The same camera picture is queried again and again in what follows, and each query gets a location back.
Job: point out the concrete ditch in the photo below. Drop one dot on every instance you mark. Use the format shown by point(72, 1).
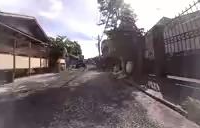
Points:
point(196, 100)

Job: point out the dark wall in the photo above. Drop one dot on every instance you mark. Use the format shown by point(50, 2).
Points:
point(129, 50)

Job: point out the dark vehicle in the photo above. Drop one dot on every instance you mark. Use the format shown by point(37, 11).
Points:
point(80, 64)

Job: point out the green trees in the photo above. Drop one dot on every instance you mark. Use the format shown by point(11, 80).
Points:
point(68, 48)

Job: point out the concrete kerb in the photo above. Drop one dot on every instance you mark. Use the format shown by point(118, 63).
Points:
point(161, 100)

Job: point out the wall with metal railing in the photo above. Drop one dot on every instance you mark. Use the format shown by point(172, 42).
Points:
point(188, 43)

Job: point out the grey asphalt road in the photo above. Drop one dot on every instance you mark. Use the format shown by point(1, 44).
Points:
point(88, 100)

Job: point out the wooden house with fence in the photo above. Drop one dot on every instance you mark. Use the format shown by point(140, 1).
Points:
point(18, 43)

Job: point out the tall tree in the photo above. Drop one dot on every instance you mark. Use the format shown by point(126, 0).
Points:
point(116, 16)

